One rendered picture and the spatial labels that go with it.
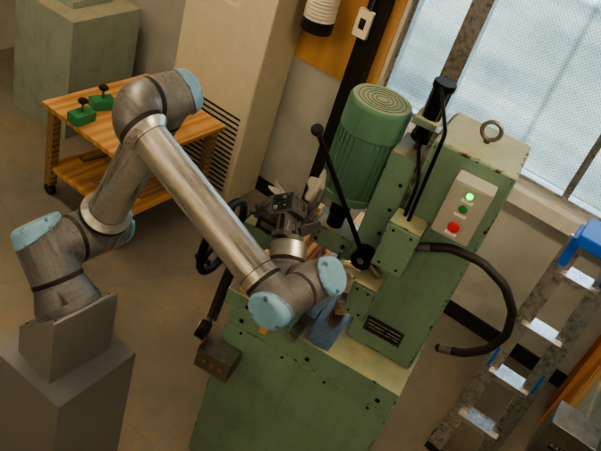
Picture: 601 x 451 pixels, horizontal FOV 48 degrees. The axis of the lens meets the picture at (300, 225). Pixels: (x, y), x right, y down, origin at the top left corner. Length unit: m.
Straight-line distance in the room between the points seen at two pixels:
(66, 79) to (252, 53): 1.08
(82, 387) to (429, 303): 1.03
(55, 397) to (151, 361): 0.88
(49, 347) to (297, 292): 0.85
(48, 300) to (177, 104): 0.70
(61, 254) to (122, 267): 1.31
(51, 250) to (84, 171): 1.58
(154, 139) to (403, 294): 0.85
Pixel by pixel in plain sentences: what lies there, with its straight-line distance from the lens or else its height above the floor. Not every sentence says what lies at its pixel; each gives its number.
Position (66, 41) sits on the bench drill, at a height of 0.58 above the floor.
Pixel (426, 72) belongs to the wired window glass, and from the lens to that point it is 3.33.
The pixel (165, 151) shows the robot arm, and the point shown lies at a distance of 1.51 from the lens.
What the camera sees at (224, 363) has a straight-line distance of 2.16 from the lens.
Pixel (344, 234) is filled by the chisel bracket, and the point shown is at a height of 1.07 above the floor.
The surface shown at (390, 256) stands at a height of 1.20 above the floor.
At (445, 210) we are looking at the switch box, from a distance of 1.71.
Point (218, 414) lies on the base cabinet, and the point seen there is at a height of 0.27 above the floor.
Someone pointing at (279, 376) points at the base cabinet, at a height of 0.61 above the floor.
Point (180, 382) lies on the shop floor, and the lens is 2.88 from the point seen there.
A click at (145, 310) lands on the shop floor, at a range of 3.11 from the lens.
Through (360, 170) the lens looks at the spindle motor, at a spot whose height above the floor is 1.33.
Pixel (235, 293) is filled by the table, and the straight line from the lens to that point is 1.98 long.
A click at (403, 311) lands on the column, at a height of 0.99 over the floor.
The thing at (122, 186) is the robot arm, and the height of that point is 1.13.
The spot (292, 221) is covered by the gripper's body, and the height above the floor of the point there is 1.27.
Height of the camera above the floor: 2.25
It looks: 36 degrees down
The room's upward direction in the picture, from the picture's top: 19 degrees clockwise
